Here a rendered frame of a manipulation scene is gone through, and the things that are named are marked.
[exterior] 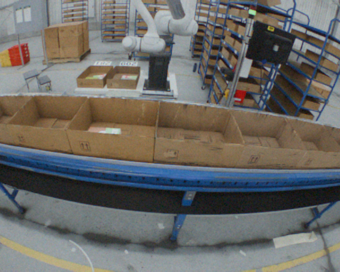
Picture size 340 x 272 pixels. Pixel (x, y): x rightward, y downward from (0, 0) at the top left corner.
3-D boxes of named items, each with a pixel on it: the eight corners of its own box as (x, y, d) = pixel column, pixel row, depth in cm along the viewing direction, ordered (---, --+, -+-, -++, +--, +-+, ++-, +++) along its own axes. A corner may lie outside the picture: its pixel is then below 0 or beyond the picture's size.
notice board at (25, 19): (16, 69, 399) (7, 3, 268) (28, 63, 437) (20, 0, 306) (42, 71, 386) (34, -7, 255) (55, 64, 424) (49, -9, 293)
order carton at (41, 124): (92, 121, 105) (88, 96, 94) (74, 157, 82) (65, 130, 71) (40, 118, 102) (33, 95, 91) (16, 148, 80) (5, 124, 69)
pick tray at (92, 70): (113, 73, 195) (113, 65, 188) (103, 88, 165) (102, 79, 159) (90, 73, 193) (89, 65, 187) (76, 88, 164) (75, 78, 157)
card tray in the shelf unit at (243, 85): (226, 76, 230) (228, 68, 224) (246, 79, 233) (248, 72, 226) (235, 89, 199) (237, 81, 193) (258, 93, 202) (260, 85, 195)
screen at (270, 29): (271, 89, 158) (293, 33, 118) (282, 99, 147) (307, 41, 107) (234, 88, 142) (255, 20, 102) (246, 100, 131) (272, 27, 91)
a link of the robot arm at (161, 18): (158, 32, 156) (161, 9, 142) (175, 34, 150) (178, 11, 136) (148, 33, 144) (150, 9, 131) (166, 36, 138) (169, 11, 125)
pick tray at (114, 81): (140, 75, 198) (140, 66, 191) (136, 89, 168) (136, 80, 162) (115, 73, 195) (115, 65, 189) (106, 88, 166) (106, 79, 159)
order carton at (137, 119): (157, 127, 107) (159, 101, 96) (153, 165, 85) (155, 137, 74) (92, 121, 105) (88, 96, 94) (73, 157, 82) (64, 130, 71)
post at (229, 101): (230, 113, 171) (256, 20, 115) (231, 115, 168) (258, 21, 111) (218, 111, 171) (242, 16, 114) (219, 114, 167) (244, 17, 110)
